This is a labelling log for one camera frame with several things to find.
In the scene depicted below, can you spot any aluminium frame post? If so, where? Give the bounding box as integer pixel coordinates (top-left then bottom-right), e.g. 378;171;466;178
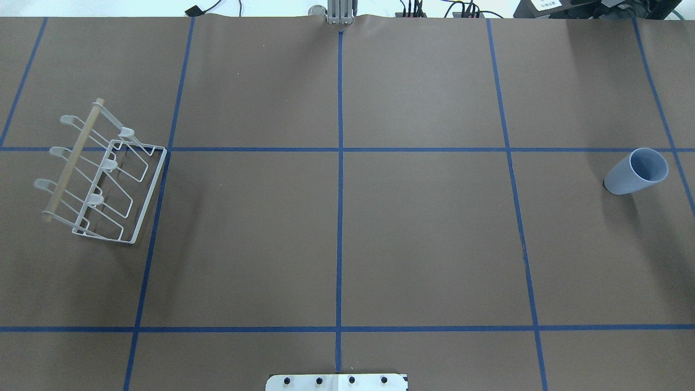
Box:
326;0;358;25

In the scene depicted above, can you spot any white wire cup holder rack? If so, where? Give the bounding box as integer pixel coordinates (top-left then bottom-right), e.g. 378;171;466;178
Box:
33;98;168;244

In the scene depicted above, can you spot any light blue plastic cup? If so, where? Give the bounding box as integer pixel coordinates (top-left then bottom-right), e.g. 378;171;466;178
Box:
603;148;669;195

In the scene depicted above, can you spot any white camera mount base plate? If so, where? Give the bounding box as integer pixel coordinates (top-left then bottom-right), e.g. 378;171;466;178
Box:
265;373;409;390

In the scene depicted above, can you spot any small black adapter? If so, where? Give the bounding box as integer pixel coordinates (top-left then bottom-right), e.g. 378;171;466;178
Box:
185;5;205;17

